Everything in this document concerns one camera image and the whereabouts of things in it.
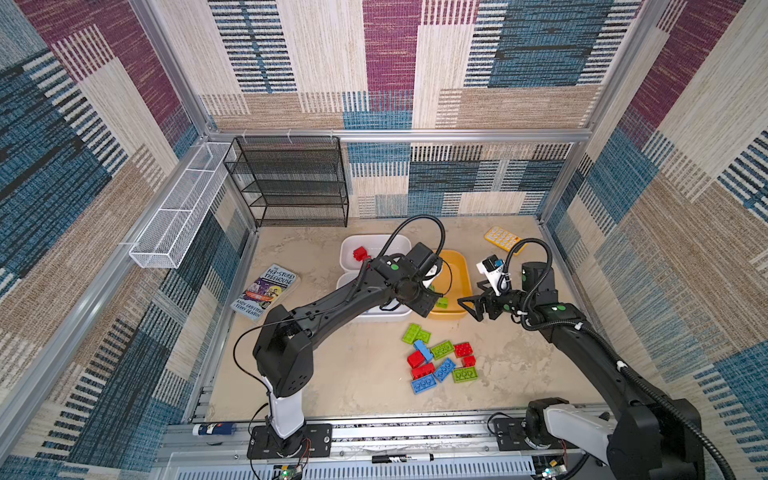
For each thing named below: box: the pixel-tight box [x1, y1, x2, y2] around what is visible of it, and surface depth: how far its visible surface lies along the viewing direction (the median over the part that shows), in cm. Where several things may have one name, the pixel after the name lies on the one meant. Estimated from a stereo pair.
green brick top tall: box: [402, 323, 421, 345], surface depth 92 cm
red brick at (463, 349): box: [454, 342, 473, 358], surface depth 89 cm
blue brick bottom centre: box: [411, 373, 437, 395], surface depth 83 cm
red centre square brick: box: [407, 350, 425, 369], surface depth 87 cm
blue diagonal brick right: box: [433, 358, 456, 383], surface depth 85 cm
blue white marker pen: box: [192, 422, 237, 436], surface depth 76 cm
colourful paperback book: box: [230, 264, 297, 319], surface depth 101 cm
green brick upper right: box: [431, 340, 454, 360], surface depth 89 cm
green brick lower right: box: [452, 367, 479, 383], surface depth 84 cm
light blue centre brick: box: [414, 340, 434, 362], surface depth 87 cm
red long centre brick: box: [411, 362, 436, 381], surface depth 83 cm
